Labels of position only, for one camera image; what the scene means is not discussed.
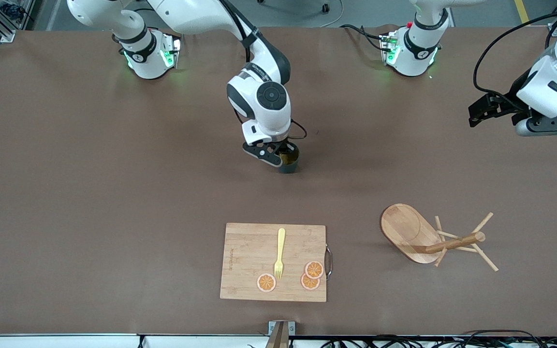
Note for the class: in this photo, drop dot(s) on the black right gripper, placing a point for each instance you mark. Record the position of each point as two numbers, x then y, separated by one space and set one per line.
287 148

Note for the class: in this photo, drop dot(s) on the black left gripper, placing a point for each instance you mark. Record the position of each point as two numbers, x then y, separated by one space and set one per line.
516 96

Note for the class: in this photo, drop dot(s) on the teal cup yellow inside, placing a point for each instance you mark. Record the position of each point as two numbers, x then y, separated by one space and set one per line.
288 165

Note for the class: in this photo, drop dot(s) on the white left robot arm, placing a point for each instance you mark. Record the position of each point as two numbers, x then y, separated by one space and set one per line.
556 72

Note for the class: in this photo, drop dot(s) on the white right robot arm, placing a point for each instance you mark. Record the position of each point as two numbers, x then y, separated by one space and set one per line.
264 99

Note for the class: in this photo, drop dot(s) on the left arm base control box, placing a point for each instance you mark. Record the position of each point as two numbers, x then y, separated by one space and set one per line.
389 48

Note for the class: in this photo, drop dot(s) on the right arm base control box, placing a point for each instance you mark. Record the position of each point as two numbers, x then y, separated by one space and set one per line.
171 50

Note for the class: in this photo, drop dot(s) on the wooden mug tree rack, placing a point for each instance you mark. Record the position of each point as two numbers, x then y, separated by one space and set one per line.
406 232

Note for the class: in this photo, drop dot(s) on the yellow plastic fork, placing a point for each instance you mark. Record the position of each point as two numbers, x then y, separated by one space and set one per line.
281 241

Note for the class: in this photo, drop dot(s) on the orange slice toy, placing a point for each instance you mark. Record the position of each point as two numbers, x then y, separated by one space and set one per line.
307 283
314 268
266 282

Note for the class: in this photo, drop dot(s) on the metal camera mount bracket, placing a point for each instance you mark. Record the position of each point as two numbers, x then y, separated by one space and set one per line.
281 333

